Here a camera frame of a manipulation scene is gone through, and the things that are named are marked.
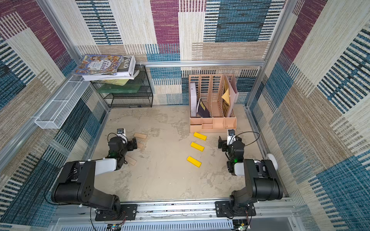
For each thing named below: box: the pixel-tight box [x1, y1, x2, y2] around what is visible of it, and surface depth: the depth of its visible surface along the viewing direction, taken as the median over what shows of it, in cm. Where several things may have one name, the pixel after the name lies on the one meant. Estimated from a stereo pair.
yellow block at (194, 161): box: [186, 155, 202, 168], surface depth 92 cm
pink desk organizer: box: [188, 74, 239, 134], surface depth 105 cm
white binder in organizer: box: [189, 82, 197, 117], surface depth 104 cm
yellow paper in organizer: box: [221, 87, 230, 106], surface depth 93 cm
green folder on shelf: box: [96, 82, 142, 94], surface depth 96 cm
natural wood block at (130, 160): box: [124, 154, 137, 166], surface depth 92 cm
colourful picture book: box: [72, 54, 124, 76], surface depth 83 cm
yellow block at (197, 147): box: [190, 141, 205, 152], surface depth 98 cm
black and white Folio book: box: [81, 55, 140, 81], surface depth 83 cm
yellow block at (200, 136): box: [193, 131, 208, 142], surface depth 104 cm
